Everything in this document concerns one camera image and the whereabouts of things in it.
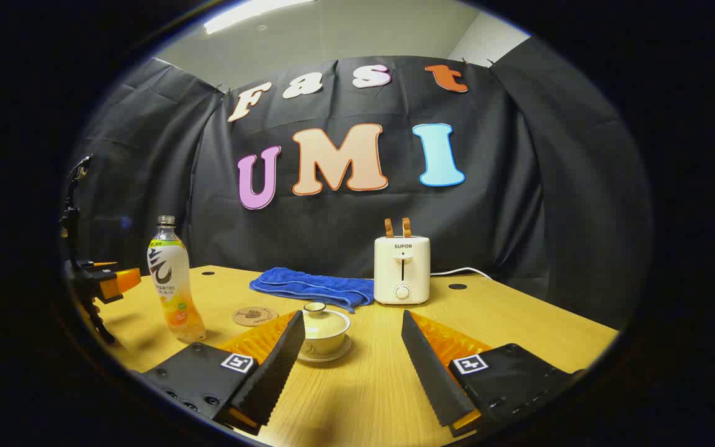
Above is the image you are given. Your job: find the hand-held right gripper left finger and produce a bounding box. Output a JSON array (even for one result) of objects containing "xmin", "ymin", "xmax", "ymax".
[{"xmin": 140, "ymin": 309, "xmax": 306, "ymax": 435}]

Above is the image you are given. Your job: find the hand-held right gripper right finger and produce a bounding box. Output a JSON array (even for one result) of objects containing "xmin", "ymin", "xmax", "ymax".
[{"xmin": 401, "ymin": 309, "xmax": 588, "ymax": 438}]

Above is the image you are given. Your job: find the clear water bottle orange label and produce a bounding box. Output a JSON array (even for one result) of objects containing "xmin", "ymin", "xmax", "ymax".
[{"xmin": 148, "ymin": 215, "xmax": 207, "ymax": 343}]

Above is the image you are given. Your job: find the round cork coaster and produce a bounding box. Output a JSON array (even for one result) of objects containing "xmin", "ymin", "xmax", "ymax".
[{"xmin": 232, "ymin": 306, "xmax": 279, "ymax": 328}]

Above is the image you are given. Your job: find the cream ceramic teacup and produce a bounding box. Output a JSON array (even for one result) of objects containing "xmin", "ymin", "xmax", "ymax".
[{"xmin": 300, "ymin": 324, "xmax": 351, "ymax": 356}]

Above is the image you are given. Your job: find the cream teacup lid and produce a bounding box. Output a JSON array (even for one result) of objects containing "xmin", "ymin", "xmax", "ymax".
[{"xmin": 302, "ymin": 302, "xmax": 352, "ymax": 333}]

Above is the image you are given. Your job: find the cream ceramic saucer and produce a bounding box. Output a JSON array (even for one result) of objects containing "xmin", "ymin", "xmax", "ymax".
[{"xmin": 297, "ymin": 335, "xmax": 353, "ymax": 363}]

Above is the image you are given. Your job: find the blue folded towel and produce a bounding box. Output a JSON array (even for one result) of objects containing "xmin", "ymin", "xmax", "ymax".
[{"xmin": 249, "ymin": 267, "xmax": 375, "ymax": 313}]

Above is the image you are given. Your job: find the cream toaster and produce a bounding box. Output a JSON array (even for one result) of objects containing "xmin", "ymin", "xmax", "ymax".
[{"xmin": 374, "ymin": 235, "xmax": 431, "ymax": 306}]

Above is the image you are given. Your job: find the black backdrop cloth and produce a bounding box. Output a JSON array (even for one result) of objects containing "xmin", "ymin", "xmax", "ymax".
[{"xmin": 63, "ymin": 37, "xmax": 653, "ymax": 330}]

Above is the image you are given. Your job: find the white power cable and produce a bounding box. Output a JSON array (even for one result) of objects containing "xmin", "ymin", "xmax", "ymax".
[{"xmin": 430, "ymin": 267, "xmax": 493, "ymax": 281}]

